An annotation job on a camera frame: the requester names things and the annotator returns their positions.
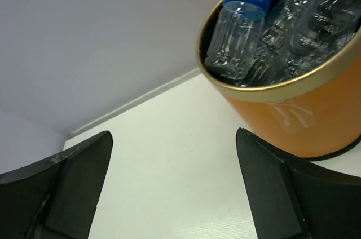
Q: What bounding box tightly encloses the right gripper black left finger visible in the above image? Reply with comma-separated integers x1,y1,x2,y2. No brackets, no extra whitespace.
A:
1,131,113,238

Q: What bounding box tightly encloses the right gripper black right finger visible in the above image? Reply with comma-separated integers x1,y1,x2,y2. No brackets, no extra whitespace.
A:
236,128,360,238

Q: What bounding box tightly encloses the blue label bottle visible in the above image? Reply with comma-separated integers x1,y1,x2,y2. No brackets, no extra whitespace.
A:
204,0,272,80

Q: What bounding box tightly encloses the clear bottle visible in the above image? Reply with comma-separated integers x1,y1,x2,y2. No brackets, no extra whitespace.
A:
241,0,309,87
285,0,360,77

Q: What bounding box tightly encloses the orange cylindrical bin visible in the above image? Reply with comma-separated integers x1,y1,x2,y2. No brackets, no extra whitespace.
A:
196,2,360,160

